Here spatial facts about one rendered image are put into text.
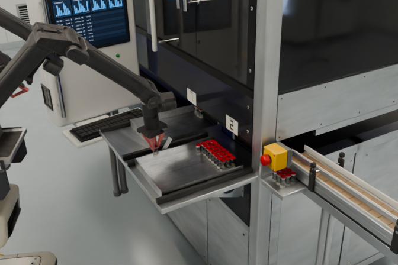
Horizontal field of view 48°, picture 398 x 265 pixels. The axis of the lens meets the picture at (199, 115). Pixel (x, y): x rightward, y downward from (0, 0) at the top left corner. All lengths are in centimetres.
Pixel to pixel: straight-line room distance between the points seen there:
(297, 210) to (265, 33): 81
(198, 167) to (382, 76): 84
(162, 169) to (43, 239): 136
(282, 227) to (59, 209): 170
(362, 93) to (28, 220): 220
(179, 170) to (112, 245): 115
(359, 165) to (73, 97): 141
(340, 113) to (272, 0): 61
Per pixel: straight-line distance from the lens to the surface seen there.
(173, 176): 171
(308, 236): 210
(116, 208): 306
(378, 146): 214
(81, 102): 236
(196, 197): 160
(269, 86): 154
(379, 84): 196
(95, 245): 281
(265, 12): 146
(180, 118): 215
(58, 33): 135
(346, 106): 186
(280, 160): 158
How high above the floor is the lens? 182
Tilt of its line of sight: 26 degrees down
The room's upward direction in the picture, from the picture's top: 1 degrees counter-clockwise
